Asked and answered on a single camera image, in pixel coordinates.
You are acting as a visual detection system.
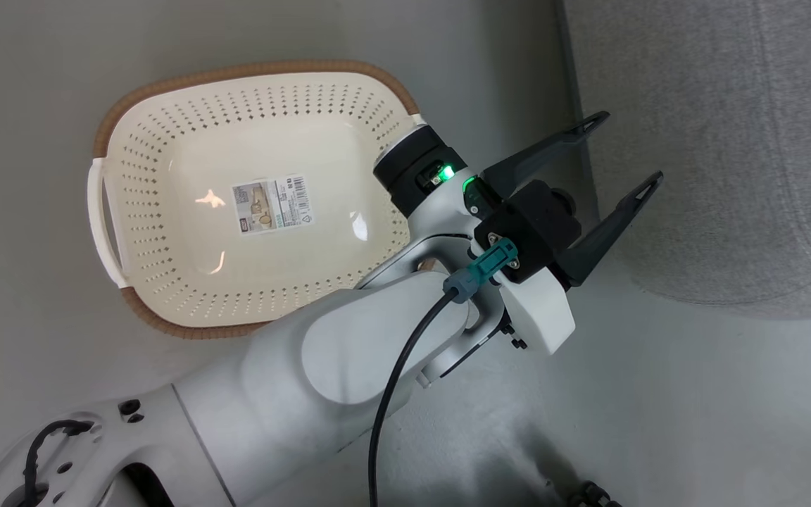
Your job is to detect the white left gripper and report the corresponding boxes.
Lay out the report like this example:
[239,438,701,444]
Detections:
[482,111,665,356]

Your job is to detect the perforated cream laundry basket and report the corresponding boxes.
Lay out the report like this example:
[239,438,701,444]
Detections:
[87,60,440,341]

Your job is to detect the grey fabric sofa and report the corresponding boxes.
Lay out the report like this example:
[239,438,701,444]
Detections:
[562,0,811,322]

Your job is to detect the paper barcode label sticker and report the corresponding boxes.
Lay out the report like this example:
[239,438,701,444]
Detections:
[231,175,315,235]

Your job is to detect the black cable with teal connector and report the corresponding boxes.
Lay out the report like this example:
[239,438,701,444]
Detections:
[367,237,521,507]

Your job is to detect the short black shoulder cable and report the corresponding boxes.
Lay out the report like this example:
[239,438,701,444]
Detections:
[23,420,94,495]

